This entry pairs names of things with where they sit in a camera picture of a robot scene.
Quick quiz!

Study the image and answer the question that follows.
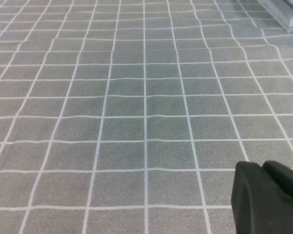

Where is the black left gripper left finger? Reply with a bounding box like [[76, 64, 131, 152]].
[[230, 160, 293, 234]]

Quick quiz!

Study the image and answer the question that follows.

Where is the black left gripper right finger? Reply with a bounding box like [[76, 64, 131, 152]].
[[262, 160, 293, 207]]

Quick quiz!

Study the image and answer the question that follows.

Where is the grey white-grid tablecloth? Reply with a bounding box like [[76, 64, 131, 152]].
[[0, 0, 293, 234]]

